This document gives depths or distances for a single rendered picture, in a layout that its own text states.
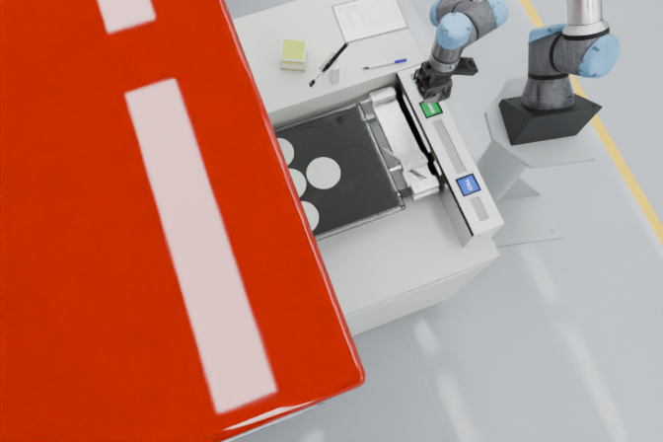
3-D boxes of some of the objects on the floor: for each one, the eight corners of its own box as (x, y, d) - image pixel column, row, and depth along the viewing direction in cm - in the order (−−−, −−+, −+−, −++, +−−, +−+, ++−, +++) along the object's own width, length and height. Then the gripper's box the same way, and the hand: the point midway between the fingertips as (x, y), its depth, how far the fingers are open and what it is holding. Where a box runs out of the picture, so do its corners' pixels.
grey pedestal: (537, 149, 274) (621, 49, 197) (562, 238, 259) (663, 168, 182) (431, 162, 271) (474, 66, 194) (451, 253, 256) (505, 188, 179)
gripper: (417, 52, 148) (406, 94, 168) (431, 82, 145) (418, 120, 165) (448, 42, 149) (433, 85, 169) (463, 71, 146) (446, 110, 166)
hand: (436, 98), depth 166 cm, fingers closed
